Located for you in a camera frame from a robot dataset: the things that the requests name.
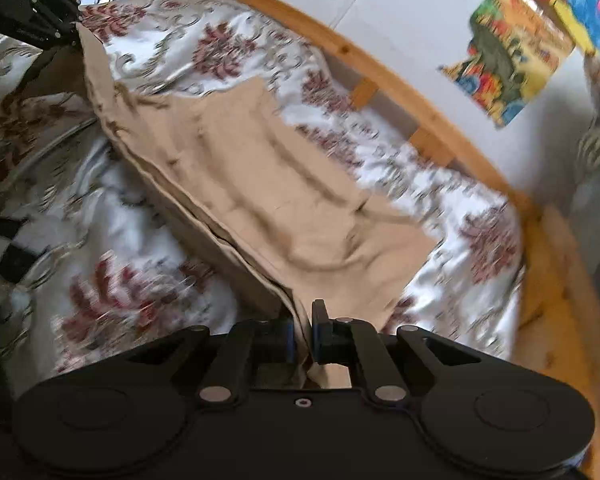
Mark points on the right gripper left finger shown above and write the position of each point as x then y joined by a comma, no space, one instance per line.
254,354

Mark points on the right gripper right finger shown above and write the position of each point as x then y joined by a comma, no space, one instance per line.
356,345

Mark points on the beige large garment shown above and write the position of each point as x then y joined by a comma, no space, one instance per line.
266,206

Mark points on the white floral bedspread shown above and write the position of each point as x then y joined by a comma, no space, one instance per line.
91,265

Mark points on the wooden bed frame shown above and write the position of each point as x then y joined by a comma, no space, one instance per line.
559,330

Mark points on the colourful wall picture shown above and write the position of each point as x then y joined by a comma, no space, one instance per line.
513,51

